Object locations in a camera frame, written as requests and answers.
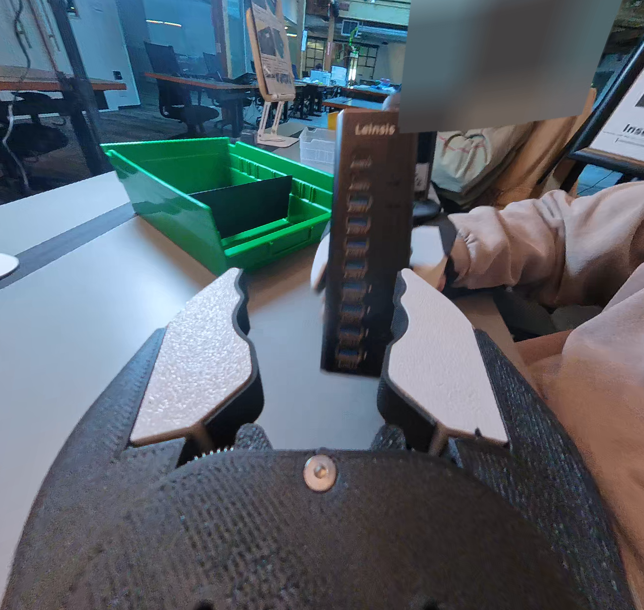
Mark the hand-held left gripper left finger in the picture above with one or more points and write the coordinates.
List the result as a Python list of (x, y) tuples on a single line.
[(201, 358)]

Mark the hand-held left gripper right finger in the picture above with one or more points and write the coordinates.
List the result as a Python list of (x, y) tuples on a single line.
[(442, 358)]

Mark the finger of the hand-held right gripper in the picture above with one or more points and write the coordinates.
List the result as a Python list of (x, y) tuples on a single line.
[(426, 245), (321, 267)]

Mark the black usb hub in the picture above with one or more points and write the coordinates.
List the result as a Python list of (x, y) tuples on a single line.
[(367, 267)]

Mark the green plastic bin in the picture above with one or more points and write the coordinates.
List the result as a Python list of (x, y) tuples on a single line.
[(166, 202)]

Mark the yellow plastic bin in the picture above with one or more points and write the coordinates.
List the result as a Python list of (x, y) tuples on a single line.
[(334, 121)]

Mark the clear plastic bin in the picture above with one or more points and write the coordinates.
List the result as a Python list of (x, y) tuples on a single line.
[(317, 149)]

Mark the tan plywood chair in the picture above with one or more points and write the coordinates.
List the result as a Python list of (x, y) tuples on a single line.
[(558, 147)]

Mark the person's beige hoodie torso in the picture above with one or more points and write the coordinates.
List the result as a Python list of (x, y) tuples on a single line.
[(603, 393)]

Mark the black metal rack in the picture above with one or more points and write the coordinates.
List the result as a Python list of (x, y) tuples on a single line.
[(603, 159)]

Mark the document stand with instruction sheet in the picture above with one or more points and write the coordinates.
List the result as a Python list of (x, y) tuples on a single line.
[(7, 265), (271, 41)]

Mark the white paper sign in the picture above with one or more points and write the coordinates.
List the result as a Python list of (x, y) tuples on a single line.
[(624, 117)]

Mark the black office chair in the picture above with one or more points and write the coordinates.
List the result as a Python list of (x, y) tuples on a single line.
[(161, 61), (40, 137)]

